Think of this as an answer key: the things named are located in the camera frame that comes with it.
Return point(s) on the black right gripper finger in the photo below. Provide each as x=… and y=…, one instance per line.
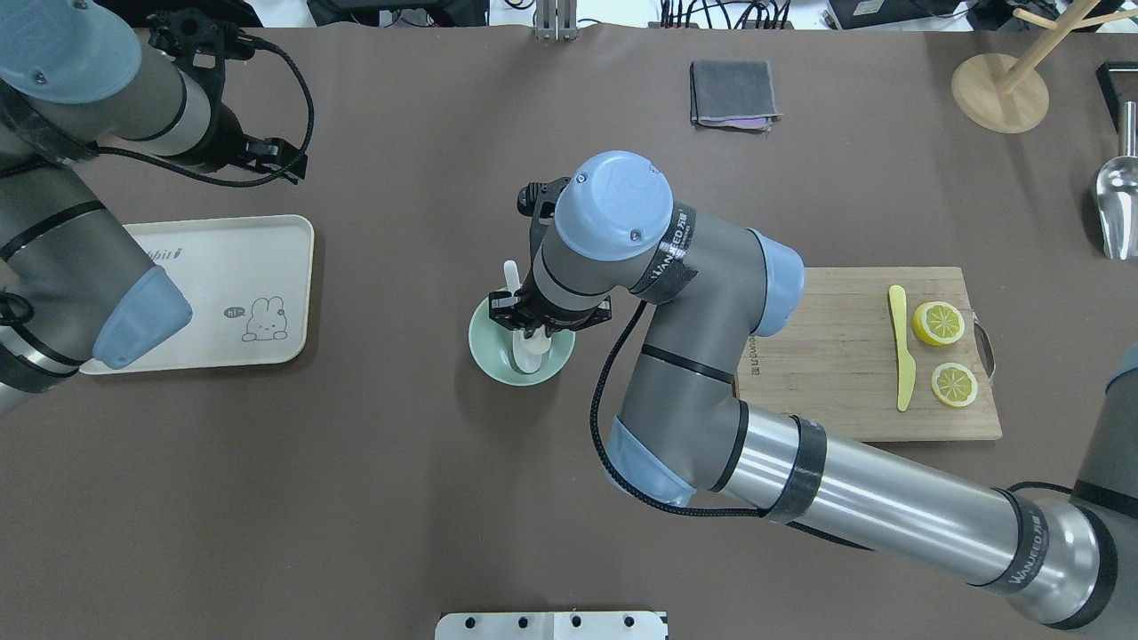
x=503, y=311

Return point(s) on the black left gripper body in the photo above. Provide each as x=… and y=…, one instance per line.
x=225, y=133

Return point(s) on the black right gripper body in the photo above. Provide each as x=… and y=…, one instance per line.
x=544, y=318

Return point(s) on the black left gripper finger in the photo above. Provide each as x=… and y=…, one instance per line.
x=274, y=156

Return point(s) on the white steamed bun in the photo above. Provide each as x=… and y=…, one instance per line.
x=538, y=343

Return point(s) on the white ceramic spoon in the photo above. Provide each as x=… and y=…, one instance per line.
x=524, y=362

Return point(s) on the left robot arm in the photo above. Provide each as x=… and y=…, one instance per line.
x=79, y=83

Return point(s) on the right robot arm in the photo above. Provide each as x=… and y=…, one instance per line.
x=684, y=443

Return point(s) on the mint green bowl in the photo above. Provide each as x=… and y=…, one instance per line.
x=491, y=348

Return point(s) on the cream rabbit print tray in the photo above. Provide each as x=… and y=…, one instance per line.
x=248, y=282

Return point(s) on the grey folded cloth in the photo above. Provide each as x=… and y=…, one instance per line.
x=732, y=93

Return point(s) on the bamboo cutting board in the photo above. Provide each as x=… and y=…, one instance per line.
x=834, y=361

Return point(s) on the yellow plastic knife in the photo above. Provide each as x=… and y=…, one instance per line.
x=906, y=364

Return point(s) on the lemon slice thick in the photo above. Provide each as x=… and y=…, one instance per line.
x=938, y=323

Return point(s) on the lemon slice thin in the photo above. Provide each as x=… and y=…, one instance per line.
x=954, y=385

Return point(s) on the wooden cup tree stand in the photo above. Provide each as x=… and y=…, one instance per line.
x=1006, y=94

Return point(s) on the steel scoop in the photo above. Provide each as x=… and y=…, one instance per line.
x=1115, y=193

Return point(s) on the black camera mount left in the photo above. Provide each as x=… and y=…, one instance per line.
x=185, y=33

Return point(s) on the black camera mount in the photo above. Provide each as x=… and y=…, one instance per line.
x=185, y=33
x=538, y=202

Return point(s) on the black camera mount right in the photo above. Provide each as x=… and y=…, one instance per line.
x=538, y=202

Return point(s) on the aluminium frame post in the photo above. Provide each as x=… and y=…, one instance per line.
x=555, y=20

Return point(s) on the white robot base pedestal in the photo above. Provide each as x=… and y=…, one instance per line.
x=554, y=625

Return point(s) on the black wire glass rack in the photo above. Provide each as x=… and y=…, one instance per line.
x=1118, y=83

